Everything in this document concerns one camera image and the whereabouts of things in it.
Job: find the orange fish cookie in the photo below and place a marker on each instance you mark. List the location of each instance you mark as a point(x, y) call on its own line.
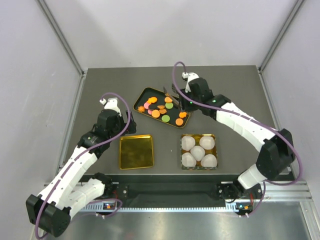
point(182, 115)
point(152, 100)

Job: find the orange round cookie bottom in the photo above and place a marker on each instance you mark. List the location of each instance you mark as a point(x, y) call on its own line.
point(179, 121)

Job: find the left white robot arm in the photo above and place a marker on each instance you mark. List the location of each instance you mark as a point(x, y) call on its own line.
point(52, 210)

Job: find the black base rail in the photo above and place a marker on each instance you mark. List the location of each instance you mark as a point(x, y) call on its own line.
point(178, 190)

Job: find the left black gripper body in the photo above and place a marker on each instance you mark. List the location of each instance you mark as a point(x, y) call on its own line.
point(120, 125)

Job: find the pink cookie upper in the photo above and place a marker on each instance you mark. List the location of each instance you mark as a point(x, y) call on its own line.
point(146, 105)

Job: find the orange dotted cookie top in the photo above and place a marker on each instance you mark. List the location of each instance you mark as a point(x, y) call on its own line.
point(168, 100)

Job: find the gold tin lid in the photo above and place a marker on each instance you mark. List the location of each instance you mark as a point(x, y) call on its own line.
point(136, 152)

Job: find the orange star cookie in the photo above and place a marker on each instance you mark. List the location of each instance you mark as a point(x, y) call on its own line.
point(141, 109)

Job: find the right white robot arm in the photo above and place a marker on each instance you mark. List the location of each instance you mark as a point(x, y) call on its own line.
point(274, 147)

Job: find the green round cookie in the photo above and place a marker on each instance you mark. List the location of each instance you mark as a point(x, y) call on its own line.
point(165, 118)

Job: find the gold cookie tin box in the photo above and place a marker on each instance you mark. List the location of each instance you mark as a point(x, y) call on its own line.
point(198, 166)

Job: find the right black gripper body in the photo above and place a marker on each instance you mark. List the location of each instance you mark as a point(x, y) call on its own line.
point(188, 106)

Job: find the orange fish cookie left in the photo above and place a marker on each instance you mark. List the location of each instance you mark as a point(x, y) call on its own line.
point(152, 100)

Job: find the green cookie upper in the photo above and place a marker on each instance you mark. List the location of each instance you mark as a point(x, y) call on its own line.
point(169, 105)

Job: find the black cookie tray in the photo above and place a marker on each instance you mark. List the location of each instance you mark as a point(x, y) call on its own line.
point(173, 113)

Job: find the orange round cookie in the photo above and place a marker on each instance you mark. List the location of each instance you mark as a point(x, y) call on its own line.
point(155, 113)
point(179, 121)

